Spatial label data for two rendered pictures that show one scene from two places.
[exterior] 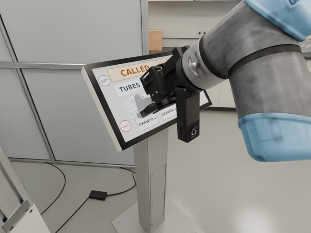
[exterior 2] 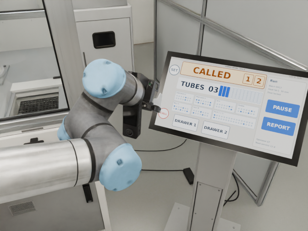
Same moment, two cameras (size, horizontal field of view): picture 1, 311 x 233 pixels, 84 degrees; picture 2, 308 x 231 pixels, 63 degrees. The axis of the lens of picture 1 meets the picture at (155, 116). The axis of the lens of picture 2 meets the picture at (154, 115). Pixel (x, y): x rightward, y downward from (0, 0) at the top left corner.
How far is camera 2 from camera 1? 63 cm
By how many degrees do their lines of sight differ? 53
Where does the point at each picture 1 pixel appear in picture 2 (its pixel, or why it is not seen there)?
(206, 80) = not seen: hidden behind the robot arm
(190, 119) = (126, 120)
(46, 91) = (211, 53)
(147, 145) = (200, 151)
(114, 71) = (189, 65)
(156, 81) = not seen: hidden behind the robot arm
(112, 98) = (169, 86)
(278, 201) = not seen: outside the picture
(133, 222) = (186, 221)
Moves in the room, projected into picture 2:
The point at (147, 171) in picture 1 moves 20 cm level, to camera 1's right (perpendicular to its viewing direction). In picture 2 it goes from (196, 177) to (223, 211)
